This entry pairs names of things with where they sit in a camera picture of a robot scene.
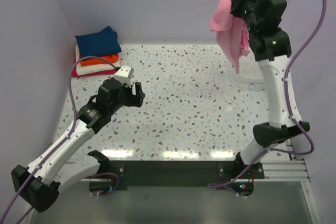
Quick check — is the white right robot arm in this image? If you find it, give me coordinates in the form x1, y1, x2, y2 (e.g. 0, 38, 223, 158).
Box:
230, 0, 310, 178

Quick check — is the folded crimson red t shirt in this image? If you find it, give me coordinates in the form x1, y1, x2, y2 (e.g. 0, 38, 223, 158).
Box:
72, 62, 116, 77

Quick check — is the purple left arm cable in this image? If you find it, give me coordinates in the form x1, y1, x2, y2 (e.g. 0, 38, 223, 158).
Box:
0, 56, 121, 224

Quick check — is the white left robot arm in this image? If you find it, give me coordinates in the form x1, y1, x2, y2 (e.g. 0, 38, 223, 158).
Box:
11, 78, 145, 212

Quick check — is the white plastic basket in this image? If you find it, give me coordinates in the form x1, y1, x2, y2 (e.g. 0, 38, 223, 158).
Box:
239, 52, 265, 84

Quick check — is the aluminium rail frame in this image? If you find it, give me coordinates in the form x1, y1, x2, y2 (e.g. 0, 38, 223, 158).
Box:
31, 140, 312, 224

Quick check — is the folded navy blue t shirt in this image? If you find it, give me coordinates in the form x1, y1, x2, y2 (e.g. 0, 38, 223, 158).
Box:
75, 26, 122, 58

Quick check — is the folded cream white t shirt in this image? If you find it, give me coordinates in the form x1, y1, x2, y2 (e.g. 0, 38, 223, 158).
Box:
75, 45, 121, 76

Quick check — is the folded orange t shirt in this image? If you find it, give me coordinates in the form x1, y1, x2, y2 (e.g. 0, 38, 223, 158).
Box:
80, 54, 119, 67

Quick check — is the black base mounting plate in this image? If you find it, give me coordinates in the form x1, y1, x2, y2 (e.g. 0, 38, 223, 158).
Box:
78, 159, 263, 192

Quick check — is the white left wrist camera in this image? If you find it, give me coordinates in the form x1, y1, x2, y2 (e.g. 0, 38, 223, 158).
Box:
114, 66, 134, 88

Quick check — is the pink t shirt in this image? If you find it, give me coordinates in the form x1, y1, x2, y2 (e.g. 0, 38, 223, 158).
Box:
210, 0, 250, 74

